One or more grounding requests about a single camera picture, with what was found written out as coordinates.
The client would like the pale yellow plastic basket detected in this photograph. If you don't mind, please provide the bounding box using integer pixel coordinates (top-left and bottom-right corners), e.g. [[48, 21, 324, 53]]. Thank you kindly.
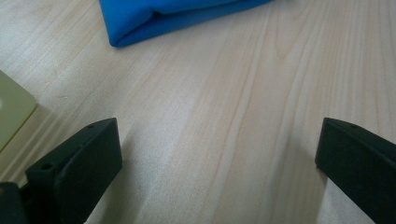
[[0, 69, 37, 153]]

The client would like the blue cloth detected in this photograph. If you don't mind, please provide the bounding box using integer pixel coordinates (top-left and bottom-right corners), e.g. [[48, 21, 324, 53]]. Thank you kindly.
[[98, 0, 274, 49]]

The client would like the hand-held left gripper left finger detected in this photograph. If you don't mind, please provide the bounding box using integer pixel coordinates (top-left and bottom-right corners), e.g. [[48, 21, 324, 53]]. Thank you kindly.
[[25, 117, 123, 224]]

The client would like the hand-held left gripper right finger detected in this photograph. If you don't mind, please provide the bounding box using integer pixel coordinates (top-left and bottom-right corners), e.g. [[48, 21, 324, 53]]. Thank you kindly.
[[315, 117, 396, 224]]

